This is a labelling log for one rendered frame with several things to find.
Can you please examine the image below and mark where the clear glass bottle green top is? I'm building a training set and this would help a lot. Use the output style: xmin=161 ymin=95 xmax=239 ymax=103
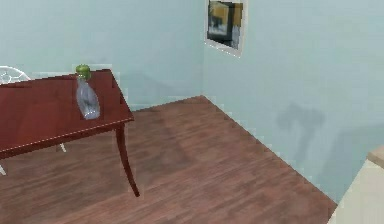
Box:
xmin=74 ymin=63 xmax=101 ymax=121

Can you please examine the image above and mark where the red-brown wooden table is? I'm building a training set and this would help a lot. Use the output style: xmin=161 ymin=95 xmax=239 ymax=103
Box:
xmin=0 ymin=68 xmax=141 ymax=198

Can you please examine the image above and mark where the cream cupboard with tan top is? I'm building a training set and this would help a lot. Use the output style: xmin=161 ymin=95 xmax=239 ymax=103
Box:
xmin=327 ymin=144 xmax=384 ymax=224

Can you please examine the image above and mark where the white framed wall picture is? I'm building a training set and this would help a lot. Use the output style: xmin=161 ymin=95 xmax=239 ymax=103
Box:
xmin=203 ymin=0 xmax=249 ymax=59

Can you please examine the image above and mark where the white wire chair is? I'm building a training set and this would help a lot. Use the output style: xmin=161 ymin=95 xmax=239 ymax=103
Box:
xmin=0 ymin=65 xmax=67 ymax=177

